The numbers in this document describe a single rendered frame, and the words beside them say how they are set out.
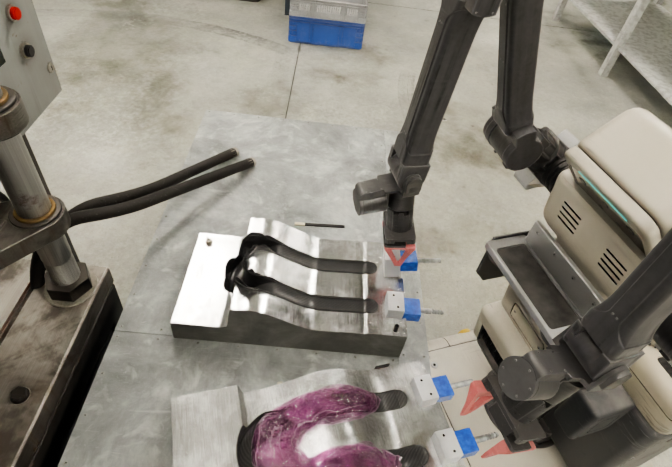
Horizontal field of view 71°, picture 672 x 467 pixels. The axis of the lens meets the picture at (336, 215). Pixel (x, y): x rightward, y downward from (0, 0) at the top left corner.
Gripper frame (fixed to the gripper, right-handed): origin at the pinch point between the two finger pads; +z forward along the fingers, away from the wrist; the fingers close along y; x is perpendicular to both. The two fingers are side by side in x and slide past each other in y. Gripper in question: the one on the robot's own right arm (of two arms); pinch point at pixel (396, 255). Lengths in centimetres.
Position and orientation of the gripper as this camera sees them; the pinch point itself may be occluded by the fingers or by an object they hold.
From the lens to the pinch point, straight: 110.6
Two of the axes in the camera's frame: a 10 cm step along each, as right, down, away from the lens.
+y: -0.3, 6.1, -7.9
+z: 0.2, 7.9, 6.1
